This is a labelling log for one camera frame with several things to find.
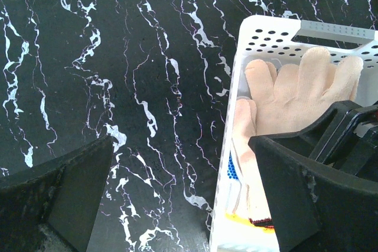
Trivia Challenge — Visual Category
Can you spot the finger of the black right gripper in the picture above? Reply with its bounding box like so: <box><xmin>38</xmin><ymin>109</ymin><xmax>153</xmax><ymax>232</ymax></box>
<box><xmin>268</xmin><ymin>101</ymin><xmax>363</xmax><ymax>161</ymax></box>

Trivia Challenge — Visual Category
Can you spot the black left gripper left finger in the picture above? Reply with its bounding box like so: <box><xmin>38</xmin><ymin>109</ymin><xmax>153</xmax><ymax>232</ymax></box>
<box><xmin>1</xmin><ymin>136</ymin><xmax>113</xmax><ymax>251</ymax></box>

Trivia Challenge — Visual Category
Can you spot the cream inside-out glove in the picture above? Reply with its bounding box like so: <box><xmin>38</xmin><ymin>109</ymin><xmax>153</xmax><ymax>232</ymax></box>
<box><xmin>232</xmin><ymin>45</ymin><xmax>364</xmax><ymax>229</ymax></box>

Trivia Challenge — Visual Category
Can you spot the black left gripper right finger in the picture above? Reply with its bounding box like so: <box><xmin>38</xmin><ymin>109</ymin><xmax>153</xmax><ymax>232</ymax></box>
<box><xmin>249</xmin><ymin>136</ymin><xmax>377</xmax><ymax>251</ymax></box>

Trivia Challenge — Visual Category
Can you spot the white storage basket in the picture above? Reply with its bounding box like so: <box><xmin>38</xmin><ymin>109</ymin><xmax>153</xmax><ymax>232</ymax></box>
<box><xmin>209</xmin><ymin>15</ymin><xmax>377</xmax><ymax>251</ymax></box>

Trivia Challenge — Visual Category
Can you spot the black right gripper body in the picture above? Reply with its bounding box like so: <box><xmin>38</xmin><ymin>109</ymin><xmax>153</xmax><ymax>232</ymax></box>
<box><xmin>317</xmin><ymin>107</ymin><xmax>377</xmax><ymax>181</ymax></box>

